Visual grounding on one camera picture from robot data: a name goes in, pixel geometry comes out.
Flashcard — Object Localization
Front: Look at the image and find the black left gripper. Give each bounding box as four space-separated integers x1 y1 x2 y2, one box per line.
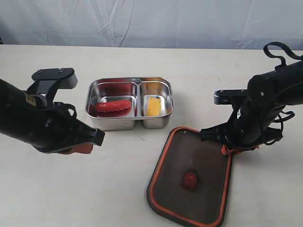
30 103 105 155

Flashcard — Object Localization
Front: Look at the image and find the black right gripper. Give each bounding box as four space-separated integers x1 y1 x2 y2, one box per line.
200 99 284 156

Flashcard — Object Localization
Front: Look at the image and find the red toy sausage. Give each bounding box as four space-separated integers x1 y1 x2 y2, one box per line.
95 100 132 113

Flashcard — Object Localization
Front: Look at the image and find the lunch box lid orange seal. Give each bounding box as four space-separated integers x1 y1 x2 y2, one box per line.
146 127 233 227

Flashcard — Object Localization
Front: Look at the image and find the steel two-compartment lunch box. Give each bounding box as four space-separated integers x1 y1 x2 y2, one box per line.
85 77 174 131

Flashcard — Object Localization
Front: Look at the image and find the yellow toy cheese wedge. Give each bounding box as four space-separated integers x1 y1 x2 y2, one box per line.
146 97 161 116

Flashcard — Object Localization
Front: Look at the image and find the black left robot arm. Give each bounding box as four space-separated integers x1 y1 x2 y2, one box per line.
0 80 105 154

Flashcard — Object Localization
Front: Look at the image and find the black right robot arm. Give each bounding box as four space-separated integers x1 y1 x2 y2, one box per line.
200 60 303 155

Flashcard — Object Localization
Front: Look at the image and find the white backdrop cloth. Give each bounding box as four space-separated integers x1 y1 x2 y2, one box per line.
0 0 303 50

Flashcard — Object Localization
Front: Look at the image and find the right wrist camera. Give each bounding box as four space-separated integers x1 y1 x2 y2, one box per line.
214 89 248 110

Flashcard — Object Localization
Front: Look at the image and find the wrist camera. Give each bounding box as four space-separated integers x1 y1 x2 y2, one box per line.
214 89 248 110
27 68 78 106

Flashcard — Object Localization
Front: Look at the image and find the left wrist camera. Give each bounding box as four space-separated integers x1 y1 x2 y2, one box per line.
27 68 78 106

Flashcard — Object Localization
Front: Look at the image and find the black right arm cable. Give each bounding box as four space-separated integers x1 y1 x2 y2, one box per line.
262 42 303 145

